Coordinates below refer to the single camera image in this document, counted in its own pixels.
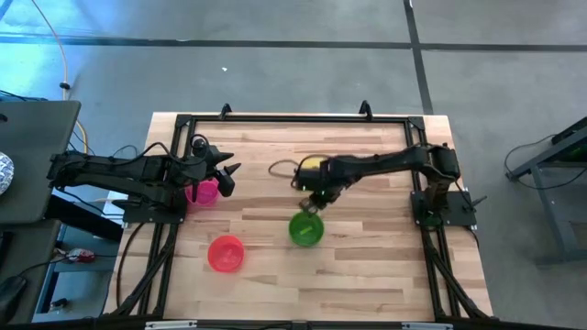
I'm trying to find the white paper sheet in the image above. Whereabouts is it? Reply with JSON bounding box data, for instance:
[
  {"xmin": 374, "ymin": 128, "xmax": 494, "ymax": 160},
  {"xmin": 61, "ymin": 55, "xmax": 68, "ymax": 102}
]
[{"xmin": 101, "ymin": 190, "xmax": 128, "ymax": 226}]

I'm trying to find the grey metal side table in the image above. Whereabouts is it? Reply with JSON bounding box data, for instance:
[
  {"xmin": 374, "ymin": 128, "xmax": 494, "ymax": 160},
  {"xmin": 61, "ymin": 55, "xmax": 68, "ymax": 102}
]
[{"xmin": 506, "ymin": 116, "xmax": 587, "ymax": 266}]

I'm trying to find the beige floor cable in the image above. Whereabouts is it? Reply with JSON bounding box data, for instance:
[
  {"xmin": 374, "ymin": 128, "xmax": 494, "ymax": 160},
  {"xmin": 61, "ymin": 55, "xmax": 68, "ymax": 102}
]
[{"xmin": 29, "ymin": 0, "xmax": 89, "ymax": 155}]

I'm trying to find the black computer mouse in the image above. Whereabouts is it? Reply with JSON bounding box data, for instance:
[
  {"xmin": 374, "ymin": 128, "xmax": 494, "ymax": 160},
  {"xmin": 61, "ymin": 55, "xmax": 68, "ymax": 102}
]
[{"xmin": 0, "ymin": 274, "xmax": 28, "ymax": 322}]

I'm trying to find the dark grey desk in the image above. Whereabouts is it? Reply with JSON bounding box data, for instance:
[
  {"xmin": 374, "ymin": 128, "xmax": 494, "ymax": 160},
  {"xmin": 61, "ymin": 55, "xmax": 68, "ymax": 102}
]
[{"xmin": 0, "ymin": 100, "xmax": 83, "ymax": 226}]

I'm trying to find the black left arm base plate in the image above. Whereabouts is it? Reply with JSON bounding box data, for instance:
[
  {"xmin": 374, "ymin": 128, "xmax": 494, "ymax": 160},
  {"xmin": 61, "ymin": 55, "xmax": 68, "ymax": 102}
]
[{"xmin": 112, "ymin": 196, "xmax": 188, "ymax": 225}]

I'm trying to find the black aluminium table frame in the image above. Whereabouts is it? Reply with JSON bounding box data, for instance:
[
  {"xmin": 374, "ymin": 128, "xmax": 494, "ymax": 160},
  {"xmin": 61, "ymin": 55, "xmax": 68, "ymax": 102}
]
[{"xmin": 103, "ymin": 112, "xmax": 495, "ymax": 322}]

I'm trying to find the black right arm cable loop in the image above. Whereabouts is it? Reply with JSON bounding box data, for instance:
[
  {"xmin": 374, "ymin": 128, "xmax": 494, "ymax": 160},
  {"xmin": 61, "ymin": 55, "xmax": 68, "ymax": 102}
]
[{"xmin": 268, "ymin": 159, "xmax": 302, "ymax": 181}]

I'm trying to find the green translucent plastic bowl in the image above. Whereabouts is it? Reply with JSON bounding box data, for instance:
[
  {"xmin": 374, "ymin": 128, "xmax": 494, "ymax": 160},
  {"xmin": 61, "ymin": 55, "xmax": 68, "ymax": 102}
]
[{"xmin": 288, "ymin": 210, "xmax": 326, "ymax": 248}]

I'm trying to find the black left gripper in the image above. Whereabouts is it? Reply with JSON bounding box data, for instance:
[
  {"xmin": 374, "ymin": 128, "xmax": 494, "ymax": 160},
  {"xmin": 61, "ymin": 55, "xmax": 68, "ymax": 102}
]
[{"xmin": 181, "ymin": 145, "xmax": 243, "ymax": 198}]

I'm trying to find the magenta translucent plastic bowl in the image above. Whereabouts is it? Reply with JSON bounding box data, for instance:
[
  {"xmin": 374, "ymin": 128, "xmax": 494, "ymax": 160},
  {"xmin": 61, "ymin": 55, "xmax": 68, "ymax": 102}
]
[{"xmin": 184, "ymin": 177, "xmax": 220, "ymax": 208}]

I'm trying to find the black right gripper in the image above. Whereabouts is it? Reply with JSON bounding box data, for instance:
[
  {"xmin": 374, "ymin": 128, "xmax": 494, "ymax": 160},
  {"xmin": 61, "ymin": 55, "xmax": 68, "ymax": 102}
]
[{"xmin": 292, "ymin": 158, "xmax": 345, "ymax": 216}]

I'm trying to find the red white small device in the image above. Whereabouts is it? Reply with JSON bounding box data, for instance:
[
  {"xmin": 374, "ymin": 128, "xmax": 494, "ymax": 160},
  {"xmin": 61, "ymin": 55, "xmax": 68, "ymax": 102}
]
[{"xmin": 53, "ymin": 247, "xmax": 97, "ymax": 265}]

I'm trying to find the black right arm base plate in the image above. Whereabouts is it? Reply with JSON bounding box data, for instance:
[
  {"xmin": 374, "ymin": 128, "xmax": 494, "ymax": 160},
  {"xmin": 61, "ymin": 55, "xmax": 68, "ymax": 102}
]
[{"xmin": 410, "ymin": 190, "xmax": 478, "ymax": 227}]

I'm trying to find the blue white patterned object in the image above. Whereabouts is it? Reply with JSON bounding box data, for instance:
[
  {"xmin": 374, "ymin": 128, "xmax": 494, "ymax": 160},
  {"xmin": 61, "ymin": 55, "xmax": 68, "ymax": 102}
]
[{"xmin": 0, "ymin": 151, "xmax": 16, "ymax": 197}]

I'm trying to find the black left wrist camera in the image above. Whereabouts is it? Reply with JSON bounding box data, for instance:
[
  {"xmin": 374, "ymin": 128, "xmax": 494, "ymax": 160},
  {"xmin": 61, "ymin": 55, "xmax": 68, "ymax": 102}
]
[{"xmin": 191, "ymin": 136, "xmax": 210, "ymax": 160}]

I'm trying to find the yellow translucent plastic bowl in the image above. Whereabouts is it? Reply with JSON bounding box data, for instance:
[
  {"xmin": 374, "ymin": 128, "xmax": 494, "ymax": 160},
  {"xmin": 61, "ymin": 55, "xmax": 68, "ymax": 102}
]
[{"xmin": 300, "ymin": 155, "xmax": 326, "ymax": 171}]

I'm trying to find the thin black floor cable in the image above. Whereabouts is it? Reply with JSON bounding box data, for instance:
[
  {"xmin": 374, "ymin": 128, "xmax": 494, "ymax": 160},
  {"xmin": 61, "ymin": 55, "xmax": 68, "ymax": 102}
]
[{"xmin": 503, "ymin": 134, "xmax": 587, "ymax": 192}]

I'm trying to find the black low desk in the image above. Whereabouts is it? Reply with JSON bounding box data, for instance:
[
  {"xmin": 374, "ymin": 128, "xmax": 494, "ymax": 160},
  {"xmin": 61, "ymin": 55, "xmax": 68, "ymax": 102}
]
[{"xmin": 0, "ymin": 218, "xmax": 63, "ymax": 325}]

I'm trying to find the grey metal bracket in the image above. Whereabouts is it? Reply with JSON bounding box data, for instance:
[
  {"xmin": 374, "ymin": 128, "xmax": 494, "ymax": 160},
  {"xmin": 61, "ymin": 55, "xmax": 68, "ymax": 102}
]
[
  {"xmin": 144, "ymin": 320, "xmax": 198, "ymax": 330},
  {"xmin": 401, "ymin": 322, "xmax": 455, "ymax": 330}
]

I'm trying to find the red translucent plastic bowl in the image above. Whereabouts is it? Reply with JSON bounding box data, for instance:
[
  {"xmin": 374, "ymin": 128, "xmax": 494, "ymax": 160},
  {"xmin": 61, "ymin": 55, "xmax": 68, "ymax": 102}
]
[{"xmin": 206, "ymin": 235, "xmax": 246, "ymax": 274}]

